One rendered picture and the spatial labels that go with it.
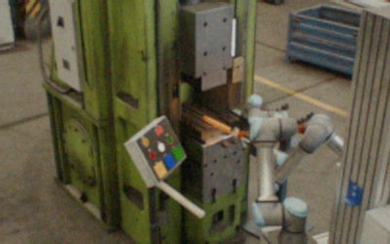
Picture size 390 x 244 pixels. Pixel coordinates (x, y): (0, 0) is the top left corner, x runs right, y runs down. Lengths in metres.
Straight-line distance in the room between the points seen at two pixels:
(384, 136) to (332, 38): 4.86
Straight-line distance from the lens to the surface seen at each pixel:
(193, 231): 3.88
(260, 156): 2.65
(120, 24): 3.42
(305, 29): 7.24
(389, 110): 2.19
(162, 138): 3.05
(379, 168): 2.31
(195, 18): 3.11
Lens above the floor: 2.57
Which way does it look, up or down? 27 degrees down
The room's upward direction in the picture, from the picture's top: straight up
